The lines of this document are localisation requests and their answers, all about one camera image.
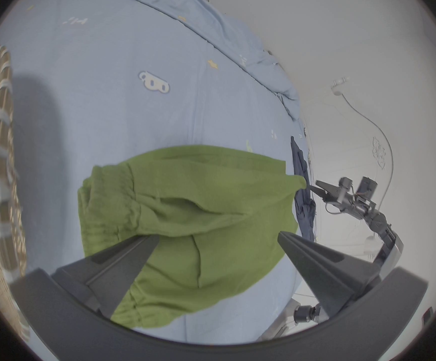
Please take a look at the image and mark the pale blue quilt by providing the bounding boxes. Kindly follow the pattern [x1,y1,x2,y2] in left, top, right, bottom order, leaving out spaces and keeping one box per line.
[58,0,301,120]

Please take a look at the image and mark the dark blue garment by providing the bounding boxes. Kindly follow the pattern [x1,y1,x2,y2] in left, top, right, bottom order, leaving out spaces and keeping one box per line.
[290,136,316,242]

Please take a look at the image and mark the round woven basket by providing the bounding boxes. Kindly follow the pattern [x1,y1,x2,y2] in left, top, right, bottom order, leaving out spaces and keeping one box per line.
[0,45,31,343]

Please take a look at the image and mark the green shorts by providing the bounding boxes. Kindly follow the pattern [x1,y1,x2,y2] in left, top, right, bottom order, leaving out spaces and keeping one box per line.
[77,145,309,329]

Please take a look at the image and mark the bed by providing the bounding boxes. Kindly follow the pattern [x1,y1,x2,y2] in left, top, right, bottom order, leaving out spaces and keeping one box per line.
[0,0,396,343]

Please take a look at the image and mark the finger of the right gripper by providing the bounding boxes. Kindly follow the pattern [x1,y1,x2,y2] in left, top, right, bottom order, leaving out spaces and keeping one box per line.
[315,180,340,199]

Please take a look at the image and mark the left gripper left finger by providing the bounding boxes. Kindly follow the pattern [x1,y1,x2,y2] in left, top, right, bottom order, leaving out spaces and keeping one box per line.
[51,235,161,319]

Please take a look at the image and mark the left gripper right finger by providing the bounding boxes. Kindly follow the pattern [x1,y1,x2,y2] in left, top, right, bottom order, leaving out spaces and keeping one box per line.
[277,231,381,319]

